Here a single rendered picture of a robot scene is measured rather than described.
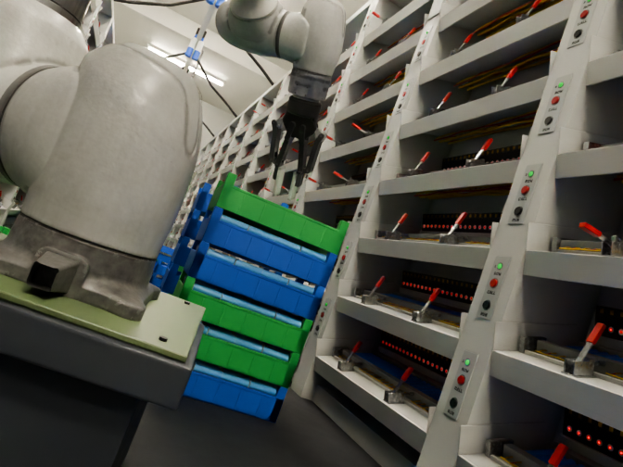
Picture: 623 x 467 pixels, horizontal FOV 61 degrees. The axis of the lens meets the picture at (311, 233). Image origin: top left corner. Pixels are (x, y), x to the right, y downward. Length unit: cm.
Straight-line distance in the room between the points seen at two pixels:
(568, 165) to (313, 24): 57
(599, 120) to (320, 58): 56
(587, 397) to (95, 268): 66
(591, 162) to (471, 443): 52
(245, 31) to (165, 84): 63
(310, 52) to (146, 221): 68
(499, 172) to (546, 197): 17
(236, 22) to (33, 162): 70
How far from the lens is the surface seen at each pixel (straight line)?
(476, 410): 101
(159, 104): 59
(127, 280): 60
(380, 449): 127
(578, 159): 103
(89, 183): 57
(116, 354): 49
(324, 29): 117
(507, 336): 101
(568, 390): 88
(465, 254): 115
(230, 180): 116
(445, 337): 111
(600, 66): 113
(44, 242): 59
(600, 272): 91
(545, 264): 98
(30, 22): 72
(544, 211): 105
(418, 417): 117
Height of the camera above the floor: 30
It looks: 6 degrees up
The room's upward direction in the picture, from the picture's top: 21 degrees clockwise
